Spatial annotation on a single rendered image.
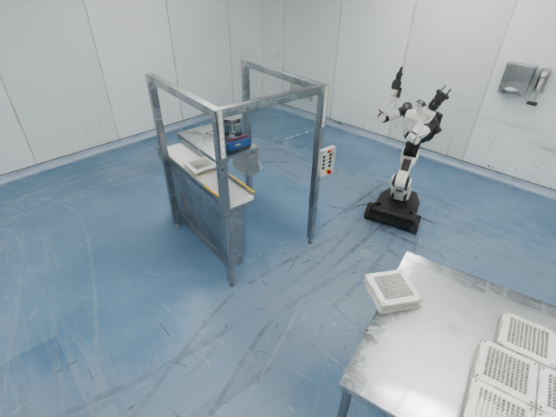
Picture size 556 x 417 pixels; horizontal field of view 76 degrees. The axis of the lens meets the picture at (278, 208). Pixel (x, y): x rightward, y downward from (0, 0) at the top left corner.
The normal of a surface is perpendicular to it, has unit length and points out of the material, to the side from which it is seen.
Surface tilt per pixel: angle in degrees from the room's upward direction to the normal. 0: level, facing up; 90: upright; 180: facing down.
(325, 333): 0
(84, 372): 0
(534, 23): 90
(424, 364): 0
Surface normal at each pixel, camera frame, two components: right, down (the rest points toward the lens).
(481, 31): -0.69, 0.40
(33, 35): 0.73, 0.40
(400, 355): 0.01, -0.82
